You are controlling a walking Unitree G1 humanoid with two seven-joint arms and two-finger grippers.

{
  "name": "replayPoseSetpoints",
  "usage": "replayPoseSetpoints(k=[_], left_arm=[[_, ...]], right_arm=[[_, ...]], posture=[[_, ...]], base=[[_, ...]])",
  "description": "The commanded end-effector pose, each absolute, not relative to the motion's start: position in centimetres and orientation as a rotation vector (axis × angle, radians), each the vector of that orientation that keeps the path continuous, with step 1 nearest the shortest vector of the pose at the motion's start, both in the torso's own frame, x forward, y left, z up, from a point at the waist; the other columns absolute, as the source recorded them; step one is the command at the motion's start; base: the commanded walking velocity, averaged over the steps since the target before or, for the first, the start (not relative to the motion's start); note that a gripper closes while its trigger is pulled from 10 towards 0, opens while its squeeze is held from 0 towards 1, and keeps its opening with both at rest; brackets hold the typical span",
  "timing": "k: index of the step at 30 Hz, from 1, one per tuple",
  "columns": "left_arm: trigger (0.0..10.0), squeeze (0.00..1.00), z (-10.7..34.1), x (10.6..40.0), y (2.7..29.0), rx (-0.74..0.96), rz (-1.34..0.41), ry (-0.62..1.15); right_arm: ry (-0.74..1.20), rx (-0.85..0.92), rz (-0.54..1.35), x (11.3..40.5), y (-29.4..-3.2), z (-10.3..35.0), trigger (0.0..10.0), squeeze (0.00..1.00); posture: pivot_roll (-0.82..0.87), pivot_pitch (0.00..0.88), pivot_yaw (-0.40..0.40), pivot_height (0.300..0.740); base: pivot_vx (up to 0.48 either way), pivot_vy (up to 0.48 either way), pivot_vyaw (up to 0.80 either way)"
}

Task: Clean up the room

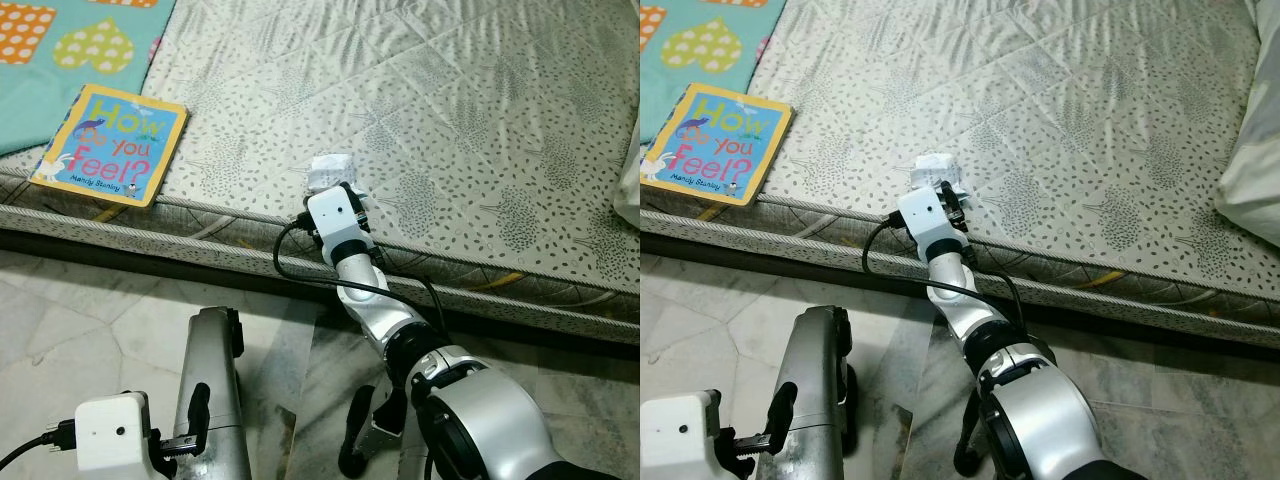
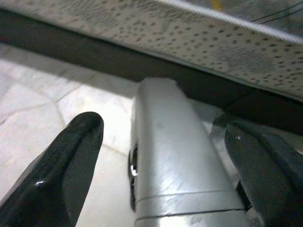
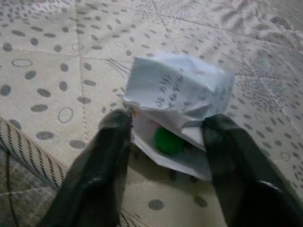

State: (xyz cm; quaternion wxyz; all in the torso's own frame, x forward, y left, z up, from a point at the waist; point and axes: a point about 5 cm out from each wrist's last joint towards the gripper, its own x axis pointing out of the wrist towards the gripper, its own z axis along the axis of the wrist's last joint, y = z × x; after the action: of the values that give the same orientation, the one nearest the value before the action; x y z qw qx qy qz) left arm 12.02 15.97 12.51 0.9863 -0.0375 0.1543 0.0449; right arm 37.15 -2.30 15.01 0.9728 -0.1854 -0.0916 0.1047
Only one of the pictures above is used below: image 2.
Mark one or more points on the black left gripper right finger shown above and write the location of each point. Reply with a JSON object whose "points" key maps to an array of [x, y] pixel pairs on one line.
{"points": [[270, 179]]}

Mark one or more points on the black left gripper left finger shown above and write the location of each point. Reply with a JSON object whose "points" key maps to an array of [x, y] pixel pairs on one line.
{"points": [[52, 179]]}

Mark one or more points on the white dotted quilted mattress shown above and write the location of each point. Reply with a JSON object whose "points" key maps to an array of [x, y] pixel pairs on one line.
{"points": [[189, 35]]}

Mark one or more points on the dark bed frame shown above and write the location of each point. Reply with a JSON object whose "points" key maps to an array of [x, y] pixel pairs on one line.
{"points": [[118, 61]]}

